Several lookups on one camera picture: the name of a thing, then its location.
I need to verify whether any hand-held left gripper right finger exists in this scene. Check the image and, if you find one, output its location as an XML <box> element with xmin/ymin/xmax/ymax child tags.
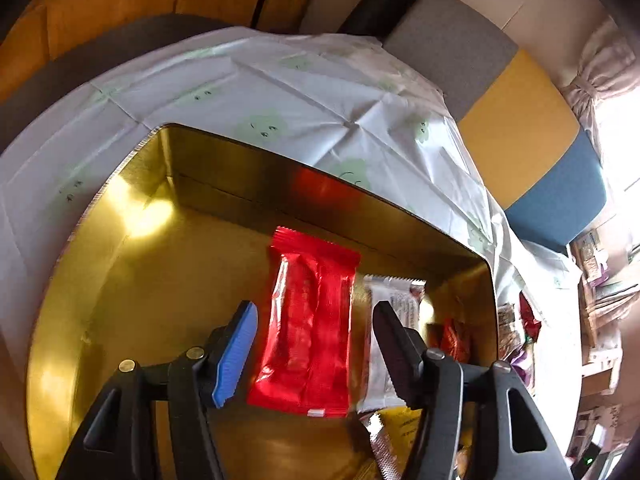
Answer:
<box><xmin>372</xmin><ymin>301</ymin><xmax>573</xmax><ymax>480</ymax></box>

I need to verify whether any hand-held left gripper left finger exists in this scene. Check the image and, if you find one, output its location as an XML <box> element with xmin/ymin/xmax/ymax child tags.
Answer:
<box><xmin>55</xmin><ymin>300</ymin><xmax>260</xmax><ymax>480</ymax></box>

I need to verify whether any red printed snack packet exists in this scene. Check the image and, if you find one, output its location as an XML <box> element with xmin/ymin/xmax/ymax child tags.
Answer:
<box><xmin>440</xmin><ymin>317</ymin><xmax>473</xmax><ymax>363</ymax></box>

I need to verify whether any white snack packet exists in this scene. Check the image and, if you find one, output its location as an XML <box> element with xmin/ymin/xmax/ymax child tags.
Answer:
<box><xmin>356</xmin><ymin>274</ymin><xmax>427</xmax><ymax>413</ymax></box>

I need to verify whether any glossy red snack packet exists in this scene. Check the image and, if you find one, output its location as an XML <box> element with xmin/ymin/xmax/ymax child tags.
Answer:
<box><xmin>246</xmin><ymin>226</ymin><xmax>362</xmax><ymax>418</ymax></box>

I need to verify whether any orange clear seed packet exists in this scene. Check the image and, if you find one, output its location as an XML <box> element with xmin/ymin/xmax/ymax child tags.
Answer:
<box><xmin>496</xmin><ymin>302</ymin><xmax>521</xmax><ymax>361</ymax></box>

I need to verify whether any gold tin box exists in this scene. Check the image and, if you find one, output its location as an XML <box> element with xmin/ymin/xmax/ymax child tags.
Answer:
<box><xmin>25</xmin><ymin>122</ymin><xmax>498</xmax><ymax>480</ymax></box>

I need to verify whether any purple snack packet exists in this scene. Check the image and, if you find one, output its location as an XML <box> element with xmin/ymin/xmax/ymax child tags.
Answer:
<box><xmin>510</xmin><ymin>345</ymin><xmax>536</xmax><ymax>391</ymax></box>

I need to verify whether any small dark red packet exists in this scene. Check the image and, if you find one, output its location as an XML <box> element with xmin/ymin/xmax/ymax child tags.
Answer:
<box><xmin>519</xmin><ymin>291</ymin><xmax>543</xmax><ymax>341</ymax></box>

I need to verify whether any wooden sideboard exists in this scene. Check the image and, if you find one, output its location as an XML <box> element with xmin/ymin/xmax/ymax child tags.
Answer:
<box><xmin>567</xmin><ymin>220</ymin><xmax>640</xmax><ymax>466</ymax></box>

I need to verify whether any grey yellow blue chair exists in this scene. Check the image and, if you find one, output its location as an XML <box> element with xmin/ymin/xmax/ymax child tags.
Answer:
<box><xmin>382</xmin><ymin>0</ymin><xmax>608</xmax><ymax>253</ymax></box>

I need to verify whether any white printed plastic tablecloth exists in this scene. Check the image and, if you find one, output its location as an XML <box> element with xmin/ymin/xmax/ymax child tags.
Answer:
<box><xmin>0</xmin><ymin>25</ymin><xmax>583</xmax><ymax>361</ymax></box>

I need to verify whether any tied floral curtain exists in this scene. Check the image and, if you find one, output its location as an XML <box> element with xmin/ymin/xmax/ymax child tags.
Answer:
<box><xmin>557</xmin><ymin>15</ymin><xmax>640</xmax><ymax>126</ymax></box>

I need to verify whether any wooden cabinet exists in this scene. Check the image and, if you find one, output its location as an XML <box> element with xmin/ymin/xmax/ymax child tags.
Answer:
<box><xmin>0</xmin><ymin>0</ymin><xmax>331</xmax><ymax>106</ymax></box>

